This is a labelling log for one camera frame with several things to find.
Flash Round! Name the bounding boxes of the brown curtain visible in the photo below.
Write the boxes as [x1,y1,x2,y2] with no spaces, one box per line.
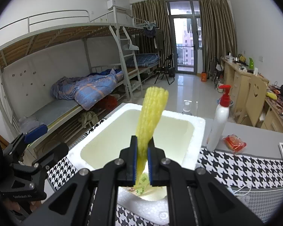
[131,0,171,59]
[198,0,238,76]

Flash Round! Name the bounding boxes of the cluttered wooden desk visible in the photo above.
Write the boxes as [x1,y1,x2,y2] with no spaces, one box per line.
[264,85,283,143]

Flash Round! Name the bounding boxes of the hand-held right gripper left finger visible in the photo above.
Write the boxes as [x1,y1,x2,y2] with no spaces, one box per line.
[21,135,138,226]

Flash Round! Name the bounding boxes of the red snack packet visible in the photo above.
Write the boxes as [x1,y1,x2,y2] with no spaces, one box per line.
[223,134,247,155]

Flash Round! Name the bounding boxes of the beige cloth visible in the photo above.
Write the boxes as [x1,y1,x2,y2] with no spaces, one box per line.
[78,111,99,129]

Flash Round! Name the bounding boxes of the blue checked bed sheet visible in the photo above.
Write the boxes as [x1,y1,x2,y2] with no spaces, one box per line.
[126,53,161,69]

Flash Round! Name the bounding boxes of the blue orange checked quilt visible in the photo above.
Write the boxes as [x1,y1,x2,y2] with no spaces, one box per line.
[51,69,124,111]

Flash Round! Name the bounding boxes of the white foam box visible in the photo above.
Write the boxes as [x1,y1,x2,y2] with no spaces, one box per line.
[67,102,206,225]

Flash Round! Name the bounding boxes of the white bed ladder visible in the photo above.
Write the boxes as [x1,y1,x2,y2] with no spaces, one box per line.
[118,26,142,99]

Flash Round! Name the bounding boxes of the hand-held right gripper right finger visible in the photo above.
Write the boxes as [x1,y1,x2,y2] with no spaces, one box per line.
[147,137,265,226]

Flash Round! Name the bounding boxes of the hanging blue clothes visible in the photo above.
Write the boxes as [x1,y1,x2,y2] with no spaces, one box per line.
[143,24,156,38]

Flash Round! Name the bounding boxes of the black folding chair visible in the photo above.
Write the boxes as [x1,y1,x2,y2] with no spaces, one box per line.
[154,54,176,85]

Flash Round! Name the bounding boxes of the clear water bottle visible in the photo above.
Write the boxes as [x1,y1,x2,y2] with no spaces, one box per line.
[183,101,193,116]

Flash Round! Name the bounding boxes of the small metal bunk bed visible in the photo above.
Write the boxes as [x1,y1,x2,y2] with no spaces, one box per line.
[113,6,161,92]

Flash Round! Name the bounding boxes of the white cable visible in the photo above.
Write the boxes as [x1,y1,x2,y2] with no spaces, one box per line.
[226,184,253,197]

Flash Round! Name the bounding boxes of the hanging dark garment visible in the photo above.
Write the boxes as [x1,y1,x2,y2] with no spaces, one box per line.
[154,28,165,52]

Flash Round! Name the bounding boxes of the glass balcony door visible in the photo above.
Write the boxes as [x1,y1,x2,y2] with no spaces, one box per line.
[166,0,202,74]

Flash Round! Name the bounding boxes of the black white houndstooth cloth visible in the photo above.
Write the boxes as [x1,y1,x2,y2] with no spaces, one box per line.
[45,120,283,226]

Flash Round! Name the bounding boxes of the white air conditioner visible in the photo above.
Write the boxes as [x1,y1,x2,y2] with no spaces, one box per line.
[107,0,132,14]

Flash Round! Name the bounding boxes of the white pump lotion bottle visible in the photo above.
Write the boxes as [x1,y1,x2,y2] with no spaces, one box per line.
[206,85,232,152]

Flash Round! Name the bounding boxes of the red cloth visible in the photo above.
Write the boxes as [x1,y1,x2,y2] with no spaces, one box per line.
[100,95,119,110]

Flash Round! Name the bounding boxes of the light wooden desk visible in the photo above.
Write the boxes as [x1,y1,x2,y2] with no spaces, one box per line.
[220,56,258,105]

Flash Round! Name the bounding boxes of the grey mattress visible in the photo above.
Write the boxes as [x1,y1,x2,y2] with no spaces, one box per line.
[19,98,82,129]

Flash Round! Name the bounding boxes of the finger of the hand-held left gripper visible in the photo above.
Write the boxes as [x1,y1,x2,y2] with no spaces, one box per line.
[3,125,48,157]
[34,142,69,173]

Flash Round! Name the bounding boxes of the yellow foam net sleeve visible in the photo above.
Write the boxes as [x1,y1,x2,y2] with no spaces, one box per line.
[135,87,169,186]

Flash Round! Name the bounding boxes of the large metal bunk bed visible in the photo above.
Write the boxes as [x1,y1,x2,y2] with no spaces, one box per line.
[0,9,142,163]

